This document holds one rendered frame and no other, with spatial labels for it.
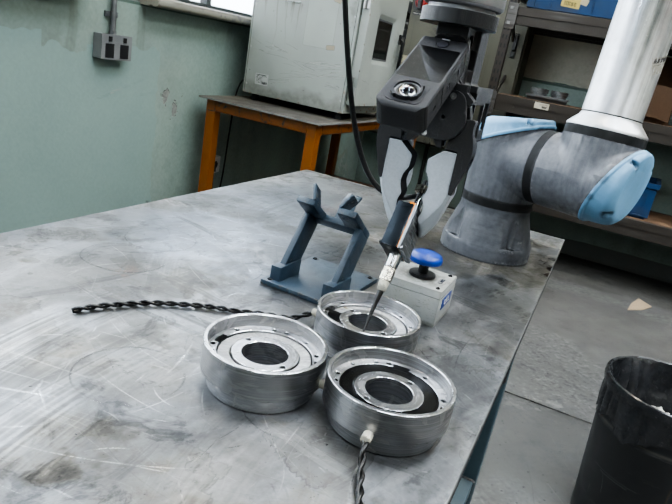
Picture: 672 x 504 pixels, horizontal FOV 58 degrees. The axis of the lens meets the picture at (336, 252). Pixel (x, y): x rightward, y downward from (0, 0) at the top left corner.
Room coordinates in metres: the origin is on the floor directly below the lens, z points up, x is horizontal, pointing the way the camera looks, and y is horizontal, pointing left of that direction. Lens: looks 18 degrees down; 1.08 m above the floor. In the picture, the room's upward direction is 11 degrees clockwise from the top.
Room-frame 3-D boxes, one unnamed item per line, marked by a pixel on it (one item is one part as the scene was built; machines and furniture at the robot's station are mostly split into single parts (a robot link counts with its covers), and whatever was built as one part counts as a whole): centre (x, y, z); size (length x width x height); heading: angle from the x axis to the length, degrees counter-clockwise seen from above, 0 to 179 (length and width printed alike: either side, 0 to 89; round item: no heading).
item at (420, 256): (0.68, -0.11, 0.85); 0.04 x 0.04 x 0.05
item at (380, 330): (0.55, -0.04, 0.82); 0.10 x 0.10 x 0.04
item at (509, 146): (1.00, -0.26, 0.97); 0.13 x 0.12 x 0.14; 49
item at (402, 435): (0.43, -0.06, 0.82); 0.10 x 0.10 x 0.04
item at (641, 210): (3.81, -1.62, 0.56); 0.52 x 0.38 x 0.22; 65
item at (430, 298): (0.68, -0.11, 0.82); 0.08 x 0.07 x 0.05; 158
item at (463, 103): (0.61, -0.08, 1.07); 0.09 x 0.08 x 0.12; 155
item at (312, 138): (3.32, 0.16, 0.39); 1.50 x 0.62 x 0.78; 158
